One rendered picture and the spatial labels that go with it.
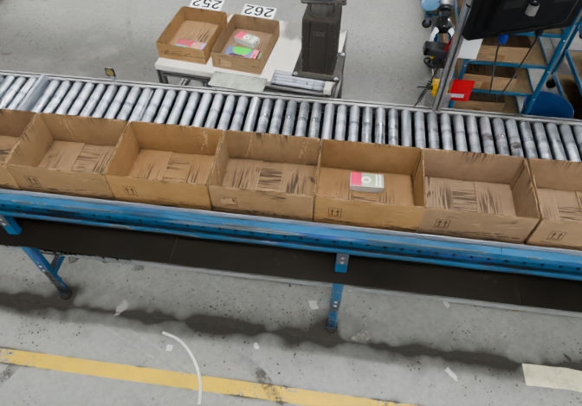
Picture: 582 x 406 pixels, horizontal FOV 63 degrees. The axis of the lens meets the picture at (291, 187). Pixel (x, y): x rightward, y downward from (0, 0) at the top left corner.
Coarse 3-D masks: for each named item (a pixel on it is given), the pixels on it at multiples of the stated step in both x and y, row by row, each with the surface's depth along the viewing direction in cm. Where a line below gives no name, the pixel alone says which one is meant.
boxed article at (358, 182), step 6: (354, 174) 193; (360, 174) 193; (366, 174) 193; (372, 174) 193; (378, 174) 193; (354, 180) 191; (360, 180) 191; (366, 180) 191; (372, 180) 191; (378, 180) 191; (354, 186) 190; (360, 186) 190; (366, 186) 189; (372, 186) 189; (378, 186) 189
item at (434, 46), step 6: (426, 42) 221; (432, 42) 220; (438, 42) 221; (444, 42) 221; (426, 48) 219; (432, 48) 219; (438, 48) 219; (426, 54) 221; (432, 54) 220; (438, 54) 220; (444, 54) 220; (432, 60) 225; (438, 60) 224
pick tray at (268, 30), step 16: (240, 16) 279; (224, 32) 271; (256, 32) 283; (272, 32) 282; (224, 48) 273; (256, 48) 273; (272, 48) 272; (224, 64) 261; (240, 64) 258; (256, 64) 255
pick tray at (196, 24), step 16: (176, 16) 279; (192, 16) 289; (208, 16) 286; (224, 16) 279; (176, 32) 283; (192, 32) 283; (208, 32) 283; (160, 48) 265; (176, 48) 262; (192, 48) 259; (208, 48) 264
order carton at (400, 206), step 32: (320, 160) 192; (352, 160) 195; (384, 160) 193; (416, 160) 190; (320, 192) 192; (352, 192) 191; (384, 192) 191; (416, 192) 186; (352, 224) 181; (384, 224) 178; (416, 224) 176
